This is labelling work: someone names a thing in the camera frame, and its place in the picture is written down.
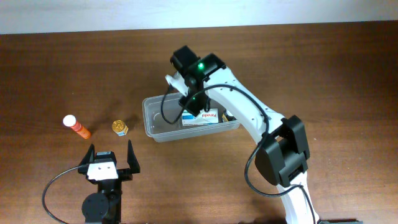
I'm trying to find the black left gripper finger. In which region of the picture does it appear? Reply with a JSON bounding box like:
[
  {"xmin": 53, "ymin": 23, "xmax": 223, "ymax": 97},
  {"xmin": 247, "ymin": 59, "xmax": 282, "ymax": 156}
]
[
  {"xmin": 127, "ymin": 139, "xmax": 141, "ymax": 174},
  {"xmin": 79, "ymin": 144, "xmax": 95, "ymax": 166}
]

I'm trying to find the white blue medicine box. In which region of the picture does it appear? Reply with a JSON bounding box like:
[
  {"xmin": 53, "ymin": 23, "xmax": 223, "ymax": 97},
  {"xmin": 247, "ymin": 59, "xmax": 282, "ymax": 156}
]
[{"xmin": 182, "ymin": 108, "xmax": 219, "ymax": 126}]

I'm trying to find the dark bottle white cap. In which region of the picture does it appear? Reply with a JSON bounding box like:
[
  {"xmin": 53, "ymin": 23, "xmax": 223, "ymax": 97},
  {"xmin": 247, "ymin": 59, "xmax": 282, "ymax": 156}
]
[{"xmin": 221, "ymin": 110, "xmax": 236, "ymax": 122}]

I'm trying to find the clear plastic container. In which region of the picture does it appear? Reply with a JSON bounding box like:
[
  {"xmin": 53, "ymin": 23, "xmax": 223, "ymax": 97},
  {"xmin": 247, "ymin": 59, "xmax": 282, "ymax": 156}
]
[{"xmin": 142, "ymin": 93, "xmax": 240, "ymax": 142}]

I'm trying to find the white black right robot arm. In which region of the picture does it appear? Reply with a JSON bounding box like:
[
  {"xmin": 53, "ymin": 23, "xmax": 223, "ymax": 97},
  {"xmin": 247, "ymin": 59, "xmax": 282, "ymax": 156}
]
[{"xmin": 166, "ymin": 45, "xmax": 320, "ymax": 223}]

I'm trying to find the small gold lid balm jar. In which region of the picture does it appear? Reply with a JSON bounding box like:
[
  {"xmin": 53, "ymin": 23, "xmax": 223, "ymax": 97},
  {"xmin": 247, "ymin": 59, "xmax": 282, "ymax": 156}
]
[{"xmin": 112, "ymin": 120, "xmax": 128, "ymax": 136}]

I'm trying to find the orange tablet tube white cap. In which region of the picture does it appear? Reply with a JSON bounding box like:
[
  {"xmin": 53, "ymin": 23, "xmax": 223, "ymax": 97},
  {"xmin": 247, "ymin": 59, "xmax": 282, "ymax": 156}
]
[{"xmin": 63, "ymin": 114, "xmax": 91, "ymax": 139}]

